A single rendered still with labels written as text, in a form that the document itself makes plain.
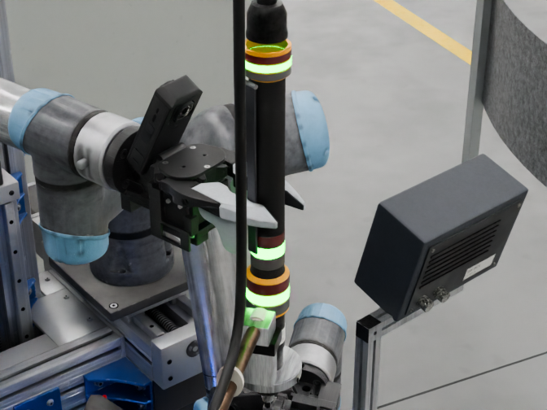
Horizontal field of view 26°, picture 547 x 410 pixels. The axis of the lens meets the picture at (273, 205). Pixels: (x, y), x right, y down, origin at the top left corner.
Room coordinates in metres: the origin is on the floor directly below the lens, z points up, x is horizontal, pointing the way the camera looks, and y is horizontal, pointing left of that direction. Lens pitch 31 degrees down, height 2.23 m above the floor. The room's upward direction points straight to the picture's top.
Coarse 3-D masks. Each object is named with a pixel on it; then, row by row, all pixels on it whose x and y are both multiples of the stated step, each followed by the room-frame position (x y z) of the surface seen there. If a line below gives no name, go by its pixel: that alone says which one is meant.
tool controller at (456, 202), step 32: (480, 160) 1.78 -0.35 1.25; (416, 192) 1.67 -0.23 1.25; (448, 192) 1.68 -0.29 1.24; (480, 192) 1.69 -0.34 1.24; (512, 192) 1.71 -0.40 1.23; (384, 224) 1.62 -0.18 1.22; (416, 224) 1.59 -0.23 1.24; (448, 224) 1.61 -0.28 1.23; (480, 224) 1.64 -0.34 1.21; (512, 224) 1.72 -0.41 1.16; (384, 256) 1.62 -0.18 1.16; (416, 256) 1.56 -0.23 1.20; (448, 256) 1.61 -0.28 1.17; (480, 256) 1.69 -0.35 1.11; (384, 288) 1.61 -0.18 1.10; (416, 288) 1.58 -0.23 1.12; (448, 288) 1.66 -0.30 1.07
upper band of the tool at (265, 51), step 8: (248, 40) 0.98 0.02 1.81; (288, 40) 0.97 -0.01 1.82; (256, 48) 0.98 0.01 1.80; (264, 48) 0.98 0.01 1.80; (272, 48) 0.98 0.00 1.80; (280, 48) 0.98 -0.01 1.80; (288, 48) 0.95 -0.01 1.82; (256, 56) 0.94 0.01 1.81; (264, 56) 0.94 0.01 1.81; (272, 56) 0.94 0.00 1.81; (256, 64) 0.94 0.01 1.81; (264, 64) 0.94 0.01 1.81; (272, 64) 0.94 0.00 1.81; (256, 72) 0.94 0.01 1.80; (280, 80) 0.95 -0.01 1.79
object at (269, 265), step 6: (252, 258) 0.95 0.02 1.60; (282, 258) 0.95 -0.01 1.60; (252, 264) 0.95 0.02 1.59; (258, 264) 0.95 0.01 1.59; (264, 264) 0.95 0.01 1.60; (270, 264) 0.95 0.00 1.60; (276, 264) 0.95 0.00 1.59; (282, 264) 0.95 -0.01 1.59; (264, 270) 0.95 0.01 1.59; (270, 270) 0.95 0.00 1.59
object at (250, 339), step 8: (248, 328) 0.91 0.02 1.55; (256, 328) 0.91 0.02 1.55; (248, 336) 0.89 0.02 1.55; (256, 336) 0.90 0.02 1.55; (248, 344) 0.88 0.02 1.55; (240, 352) 0.87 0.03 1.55; (248, 352) 0.87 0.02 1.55; (240, 360) 0.86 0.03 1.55; (248, 360) 0.87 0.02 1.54; (240, 368) 0.85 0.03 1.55; (232, 384) 0.83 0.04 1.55; (232, 392) 0.82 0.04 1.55; (224, 400) 0.80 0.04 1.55; (224, 408) 0.79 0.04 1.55
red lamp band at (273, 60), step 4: (248, 48) 0.98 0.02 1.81; (288, 52) 0.95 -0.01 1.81; (248, 56) 0.95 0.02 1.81; (252, 56) 0.94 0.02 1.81; (280, 56) 0.94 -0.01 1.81; (284, 56) 0.95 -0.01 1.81; (288, 56) 0.95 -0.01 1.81; (248, 60) 0.95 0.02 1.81; (252, 60) 0.94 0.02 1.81; (256, 60) 0.94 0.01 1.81; (260, 60) 0.94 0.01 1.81; (264, 60) 0.94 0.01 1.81; (268, 60) 0.94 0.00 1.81; (272, 60) 0.94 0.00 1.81; (276, 60) 0.94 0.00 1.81; (280, 60) 0.94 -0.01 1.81; (284, 60) 0.95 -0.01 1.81
